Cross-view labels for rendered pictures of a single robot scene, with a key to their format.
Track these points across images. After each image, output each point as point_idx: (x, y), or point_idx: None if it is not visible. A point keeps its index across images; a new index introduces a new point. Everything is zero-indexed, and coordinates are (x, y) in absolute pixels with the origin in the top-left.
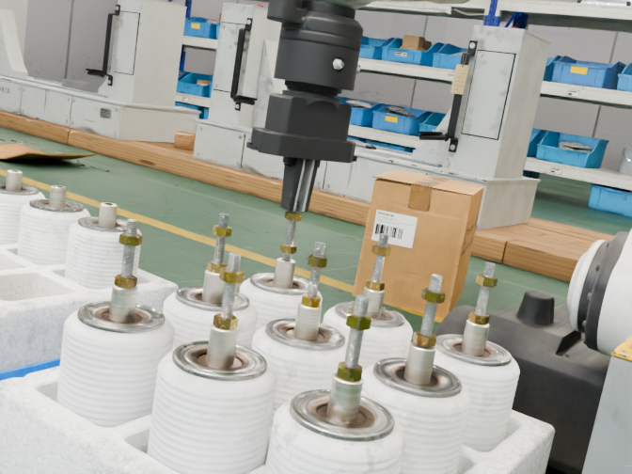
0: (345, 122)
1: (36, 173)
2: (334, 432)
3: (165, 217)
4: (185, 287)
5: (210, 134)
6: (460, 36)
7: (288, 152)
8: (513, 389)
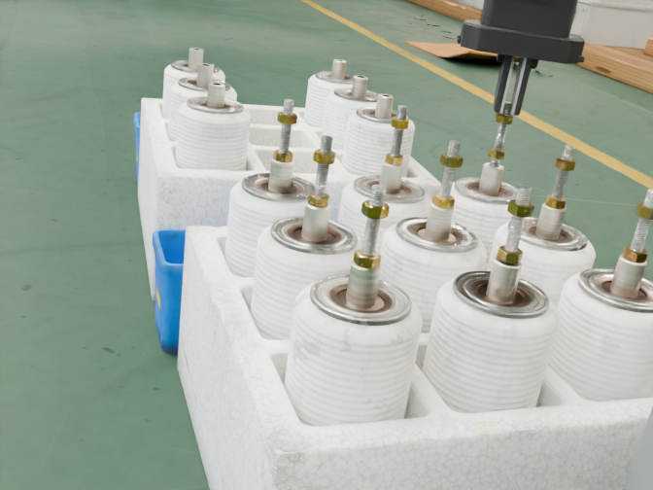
0: (565, 16)
1: (470, 73)
2: (325, 306)
3: (575, 129)
4: (373, 175)
5: None
6: None
7: (488, 48)
8: (651, 343)
